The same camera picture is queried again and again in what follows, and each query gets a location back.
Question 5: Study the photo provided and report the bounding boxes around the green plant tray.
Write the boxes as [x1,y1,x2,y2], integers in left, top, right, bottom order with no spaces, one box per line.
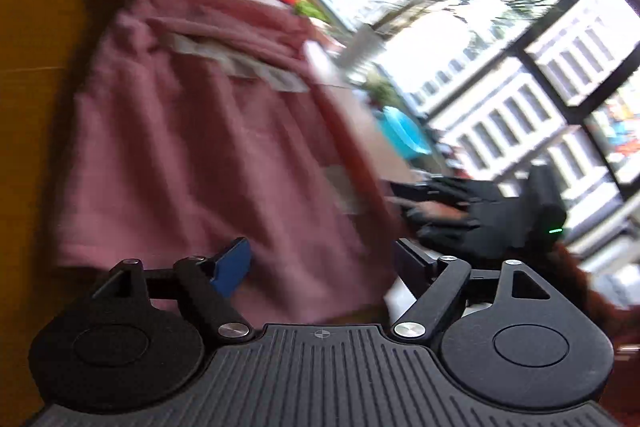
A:
[293,0,331,24]

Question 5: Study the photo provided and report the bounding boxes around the pink ribbed garment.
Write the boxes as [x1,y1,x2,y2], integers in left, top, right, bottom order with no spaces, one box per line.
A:
[56,0,401,326]

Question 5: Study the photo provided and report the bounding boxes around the person's right hand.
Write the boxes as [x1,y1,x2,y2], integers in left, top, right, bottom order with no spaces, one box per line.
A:
[406,206,639,350]

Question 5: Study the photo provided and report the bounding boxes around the black window frame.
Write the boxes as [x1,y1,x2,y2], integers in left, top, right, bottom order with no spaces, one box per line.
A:
[219,0,640,258]

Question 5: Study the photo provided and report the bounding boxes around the blue plastic basin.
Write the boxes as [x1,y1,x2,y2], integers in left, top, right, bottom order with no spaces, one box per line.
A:
[376,106,431,161]

